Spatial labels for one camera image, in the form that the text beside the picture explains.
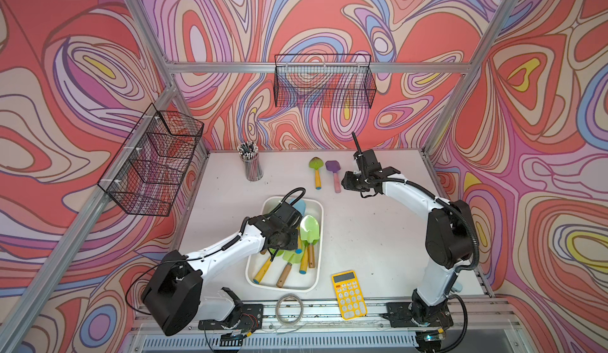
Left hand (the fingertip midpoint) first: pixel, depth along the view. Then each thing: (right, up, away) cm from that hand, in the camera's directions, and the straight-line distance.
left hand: (297, 243), depth 83 cm
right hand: (+20, +19, +10) cm, 29 cm away
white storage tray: (+5, -11, -5) cm, 13 cm away
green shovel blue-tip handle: (+5, +3, +3) cm, 6 cm away
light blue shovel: (+1, +12, +8) cm, 14 cm away
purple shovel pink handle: (+17, +28, +28) cm, 43 cm away
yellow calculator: (+17, -15, -7) cm, 24 cm away
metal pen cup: (-20, +33, +12) cm, 41 cm away
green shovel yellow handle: (+8, +30, +30) cm, 44 cm away
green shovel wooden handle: (-2, -6, +2) cm, 7 cm away
